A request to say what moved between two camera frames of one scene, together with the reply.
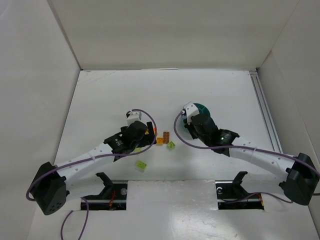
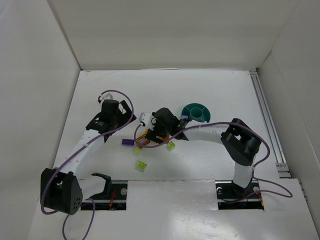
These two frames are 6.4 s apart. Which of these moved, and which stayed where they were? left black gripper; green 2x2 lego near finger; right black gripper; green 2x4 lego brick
Moved: right black gripper; left black gripper
Stayed: green 2x2 lego near finger; green 2x4 lego brick
